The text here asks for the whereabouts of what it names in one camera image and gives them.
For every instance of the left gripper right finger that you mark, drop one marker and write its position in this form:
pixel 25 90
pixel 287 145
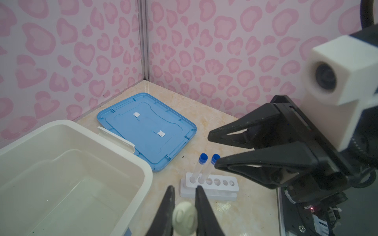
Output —
pixel 207 224

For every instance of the blue capped test tube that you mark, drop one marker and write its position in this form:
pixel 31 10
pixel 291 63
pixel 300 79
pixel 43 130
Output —
pixel 208 169
pixel 201 161

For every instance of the white plastic storage bin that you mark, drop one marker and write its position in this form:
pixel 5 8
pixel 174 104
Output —
pixel 64 180

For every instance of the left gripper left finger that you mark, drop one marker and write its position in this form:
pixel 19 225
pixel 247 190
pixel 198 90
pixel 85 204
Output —
pixel 162 223

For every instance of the white test tube rack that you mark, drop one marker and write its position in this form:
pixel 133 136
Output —
pixel 216 187

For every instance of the blue plastic bin lid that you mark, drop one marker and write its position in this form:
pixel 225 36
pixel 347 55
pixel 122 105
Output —
pixel 157 131

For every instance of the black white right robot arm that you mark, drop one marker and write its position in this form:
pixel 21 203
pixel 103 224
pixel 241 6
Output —
pixel 320 218

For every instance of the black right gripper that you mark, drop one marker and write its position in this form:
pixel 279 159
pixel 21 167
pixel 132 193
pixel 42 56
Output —
pixel 301 158

